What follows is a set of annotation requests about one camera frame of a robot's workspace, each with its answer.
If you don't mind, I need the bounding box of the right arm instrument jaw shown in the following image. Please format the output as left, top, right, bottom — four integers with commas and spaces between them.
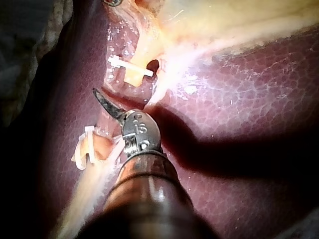
92, 88, 131, 120

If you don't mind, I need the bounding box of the right arm instrument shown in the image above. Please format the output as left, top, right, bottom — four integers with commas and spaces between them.
121, 111, 164, 159

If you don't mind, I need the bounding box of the pale fatty tissue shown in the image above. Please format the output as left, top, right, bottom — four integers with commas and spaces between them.
106, 0, 162, 35

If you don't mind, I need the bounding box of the white clip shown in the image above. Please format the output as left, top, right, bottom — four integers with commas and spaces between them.
108, 56, 154, 77
74, 134, 88, 171
83, 125, 97, 165

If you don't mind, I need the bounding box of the dark red liver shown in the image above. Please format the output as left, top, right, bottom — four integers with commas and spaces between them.
32, 0, 319, 239

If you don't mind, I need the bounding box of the gallbladder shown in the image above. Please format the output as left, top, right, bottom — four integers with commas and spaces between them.
136, 0, 319, 54

